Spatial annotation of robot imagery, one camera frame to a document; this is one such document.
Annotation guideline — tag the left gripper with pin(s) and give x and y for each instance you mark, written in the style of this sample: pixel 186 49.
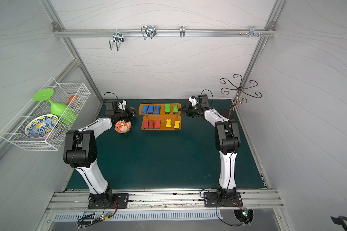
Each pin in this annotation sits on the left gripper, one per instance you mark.
pixel 127 114

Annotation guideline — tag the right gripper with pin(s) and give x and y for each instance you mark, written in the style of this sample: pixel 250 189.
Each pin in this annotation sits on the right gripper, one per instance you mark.
pixel 189 108

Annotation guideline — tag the green eraser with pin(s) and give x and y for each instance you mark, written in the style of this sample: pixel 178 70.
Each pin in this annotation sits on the green eraser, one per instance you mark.
pixel 175 109
pixel 167 108

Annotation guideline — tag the blue eraser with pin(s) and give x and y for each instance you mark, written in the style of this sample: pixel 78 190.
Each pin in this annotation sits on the blue eraser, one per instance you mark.
pixel 144 109
pixel 150 109
pixel 157 109

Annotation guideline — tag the yellow eraser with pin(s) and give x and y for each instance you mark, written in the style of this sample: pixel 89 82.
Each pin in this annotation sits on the yellow eraser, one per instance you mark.
pixel 168 123
pixel 177 125

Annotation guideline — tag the wooden two-tier shelf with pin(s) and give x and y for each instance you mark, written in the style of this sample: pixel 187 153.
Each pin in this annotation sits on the wooden two-tier shelf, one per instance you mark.
pixel 162 117

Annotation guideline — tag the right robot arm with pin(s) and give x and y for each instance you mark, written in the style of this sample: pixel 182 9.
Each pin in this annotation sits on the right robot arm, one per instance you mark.
pixel 227 142

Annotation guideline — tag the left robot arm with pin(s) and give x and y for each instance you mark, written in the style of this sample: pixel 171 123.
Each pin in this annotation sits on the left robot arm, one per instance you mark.
pixel 80 150

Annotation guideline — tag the red eraser left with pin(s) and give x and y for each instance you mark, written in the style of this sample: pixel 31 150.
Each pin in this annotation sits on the red eraser left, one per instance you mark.
pixel 145 124

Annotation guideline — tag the red eraser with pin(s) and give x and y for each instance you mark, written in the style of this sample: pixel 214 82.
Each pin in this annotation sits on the red eraser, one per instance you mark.
pixel 151 124
pixel 157 124
pixel 145 124

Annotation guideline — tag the orange leaf bowl near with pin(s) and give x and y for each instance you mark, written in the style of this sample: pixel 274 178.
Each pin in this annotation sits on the orange leaf bowl near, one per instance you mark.
pixel 122 126

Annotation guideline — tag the red eraser middle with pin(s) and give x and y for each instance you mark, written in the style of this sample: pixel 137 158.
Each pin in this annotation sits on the red eraser middle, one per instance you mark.
pixel 151 124

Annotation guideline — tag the red eraser right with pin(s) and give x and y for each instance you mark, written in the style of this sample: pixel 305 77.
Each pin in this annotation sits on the red eraser right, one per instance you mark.
pixel 157 124

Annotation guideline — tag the orange utensil in basket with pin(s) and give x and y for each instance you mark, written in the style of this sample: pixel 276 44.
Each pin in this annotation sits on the orange utensil in basket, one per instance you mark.
pixel 72 98

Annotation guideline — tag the green plastic goblet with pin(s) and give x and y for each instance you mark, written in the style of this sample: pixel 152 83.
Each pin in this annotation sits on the green plastic goblet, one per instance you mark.
pixel 65 114

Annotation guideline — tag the metal double hook left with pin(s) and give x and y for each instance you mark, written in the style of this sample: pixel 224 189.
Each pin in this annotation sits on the metal double hook left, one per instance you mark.
pixel 116 41

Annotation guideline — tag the small metal hook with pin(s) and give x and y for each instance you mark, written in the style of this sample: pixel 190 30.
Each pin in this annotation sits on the small metal hook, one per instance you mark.
pixel 182 31

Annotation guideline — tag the metal hook middle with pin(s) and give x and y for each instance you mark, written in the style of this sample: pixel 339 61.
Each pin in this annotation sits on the metal hook middle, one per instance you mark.
pixel 148 32

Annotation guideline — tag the blue yellow ceramic bowl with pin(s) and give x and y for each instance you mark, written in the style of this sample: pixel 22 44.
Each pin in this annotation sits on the blue yellow ceramic bowl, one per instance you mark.
pixel 41 126

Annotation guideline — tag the white vent strip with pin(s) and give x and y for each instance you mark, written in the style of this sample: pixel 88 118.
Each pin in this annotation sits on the white vent strip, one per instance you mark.
pixel 124 215

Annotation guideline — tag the copper wire hanger stand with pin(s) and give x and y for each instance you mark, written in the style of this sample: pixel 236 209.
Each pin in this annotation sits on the copper wire hanger stand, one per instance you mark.
pixel 239 90

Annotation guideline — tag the white wire basket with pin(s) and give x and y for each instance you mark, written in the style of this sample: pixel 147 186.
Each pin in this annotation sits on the white wire basket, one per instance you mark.
pixel 13 132

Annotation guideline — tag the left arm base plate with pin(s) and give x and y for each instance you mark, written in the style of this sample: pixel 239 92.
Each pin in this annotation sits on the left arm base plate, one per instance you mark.
pixel 107 201

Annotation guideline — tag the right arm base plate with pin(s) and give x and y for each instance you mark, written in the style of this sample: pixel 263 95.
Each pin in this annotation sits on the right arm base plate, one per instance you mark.
pixel 213 200

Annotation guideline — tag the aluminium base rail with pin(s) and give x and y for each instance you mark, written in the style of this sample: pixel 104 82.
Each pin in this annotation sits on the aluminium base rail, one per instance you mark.
pixel 169 199

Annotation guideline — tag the aluminium top rail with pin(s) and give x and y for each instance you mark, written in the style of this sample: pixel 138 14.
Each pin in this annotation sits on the aluminium top rail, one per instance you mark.
pixel 161 33

